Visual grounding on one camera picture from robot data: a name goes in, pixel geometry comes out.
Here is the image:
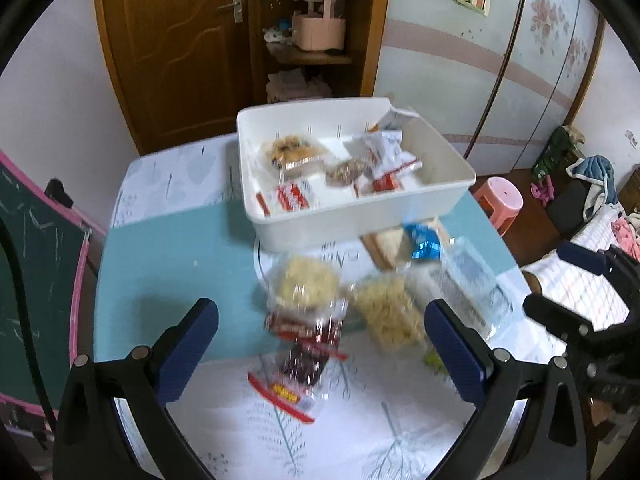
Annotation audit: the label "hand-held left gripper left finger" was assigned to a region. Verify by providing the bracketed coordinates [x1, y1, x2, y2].
[54, 297, 221, 480]

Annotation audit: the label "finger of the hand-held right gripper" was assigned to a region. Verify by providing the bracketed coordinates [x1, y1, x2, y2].
[556, 241, 618, 277]
[522, 292, 596, 346]

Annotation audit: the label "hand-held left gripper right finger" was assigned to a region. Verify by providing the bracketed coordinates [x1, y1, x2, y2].
[424, 299, 587, 480]

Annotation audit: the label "blue white snack packet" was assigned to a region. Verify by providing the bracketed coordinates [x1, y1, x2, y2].
[402, 222, 513, 336]

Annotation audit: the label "clear bag yellow twists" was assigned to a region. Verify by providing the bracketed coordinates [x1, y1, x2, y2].
[347, 275, 431, 348]

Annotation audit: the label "clear packet red yellow label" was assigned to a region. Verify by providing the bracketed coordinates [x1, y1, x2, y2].
[247, 370, 323, 423]

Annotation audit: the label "small dark red packet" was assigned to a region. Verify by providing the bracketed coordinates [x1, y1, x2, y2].
[263, 310, 346, 346]

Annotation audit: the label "beige cracker packet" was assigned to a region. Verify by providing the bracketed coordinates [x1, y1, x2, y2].
[361, 217, 453, 273]

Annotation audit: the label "clear bag round yellow puffs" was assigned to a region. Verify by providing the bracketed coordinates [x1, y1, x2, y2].
[265, 255, 348, 313]

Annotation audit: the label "white plastic bin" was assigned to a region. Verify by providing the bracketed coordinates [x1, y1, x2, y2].
[236, 96, 477, 253]

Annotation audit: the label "small red orange packet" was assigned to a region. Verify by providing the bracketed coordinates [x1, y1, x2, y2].
[352, 170, 407, 197]

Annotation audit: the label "red white cookie packet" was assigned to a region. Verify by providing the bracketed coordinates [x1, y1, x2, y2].
[256, 178, 321, 217]

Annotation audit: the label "brown nut packet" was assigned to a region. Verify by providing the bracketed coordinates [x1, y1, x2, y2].
[325, 157, 368, 188]

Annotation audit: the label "clear packet with barcode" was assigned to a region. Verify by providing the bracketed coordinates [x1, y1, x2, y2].
[345, 130, 422, 181]

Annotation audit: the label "yellow pastry packet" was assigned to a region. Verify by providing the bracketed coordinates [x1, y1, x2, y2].
[262, 135, 326, 176]

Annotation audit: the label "pink patterned clothing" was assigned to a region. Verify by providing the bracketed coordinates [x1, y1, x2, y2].
[611, 212, 640, 263]

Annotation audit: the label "pink toy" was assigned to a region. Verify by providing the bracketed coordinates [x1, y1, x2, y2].
[530, 177, 556, 206]

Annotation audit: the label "teal placemat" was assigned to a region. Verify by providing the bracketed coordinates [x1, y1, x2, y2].
[94, 190, 506, 366]

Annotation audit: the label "blue white clothing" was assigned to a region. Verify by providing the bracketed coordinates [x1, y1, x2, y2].
[565, 155, 621, 221]

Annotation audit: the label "pink plastic stool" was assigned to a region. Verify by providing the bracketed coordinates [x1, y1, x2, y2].
[472, 176, 524, 237]

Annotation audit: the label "green bag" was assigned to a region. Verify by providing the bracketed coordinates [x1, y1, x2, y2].
[531, 125, 586, 181]

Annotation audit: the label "white leaf print tablecloth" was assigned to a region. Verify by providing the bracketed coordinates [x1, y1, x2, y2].
[92, 132, 533, 480]

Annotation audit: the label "floral sliding wardrobe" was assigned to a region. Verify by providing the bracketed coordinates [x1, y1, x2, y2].
[375, 0, 606, 176]

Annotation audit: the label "folded pink cloths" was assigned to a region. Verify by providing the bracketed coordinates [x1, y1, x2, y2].
[265, 67, 333, 103]

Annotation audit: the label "brown wooden door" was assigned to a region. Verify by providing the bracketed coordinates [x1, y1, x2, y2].
[93, 0, 261, 156]

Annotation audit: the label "wooden corner shelf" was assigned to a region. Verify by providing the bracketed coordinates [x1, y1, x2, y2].
[247, 0, 393, 106]

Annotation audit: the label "small toy figures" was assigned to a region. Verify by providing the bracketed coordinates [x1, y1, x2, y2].
[262, 20, 293, 43]

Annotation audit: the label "pink basket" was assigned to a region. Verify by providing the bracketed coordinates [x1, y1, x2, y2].
[291, 0, 347, 53]

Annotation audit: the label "black cable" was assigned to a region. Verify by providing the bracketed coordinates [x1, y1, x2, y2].
[0, 217, 58, 426]

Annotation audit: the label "green chalkboard easel pink frame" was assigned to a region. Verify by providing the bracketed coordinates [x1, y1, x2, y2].
[0, 149, 107, 441]

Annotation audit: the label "metal door handle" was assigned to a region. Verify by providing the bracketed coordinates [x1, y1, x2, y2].
[217, 0, 244, 23]

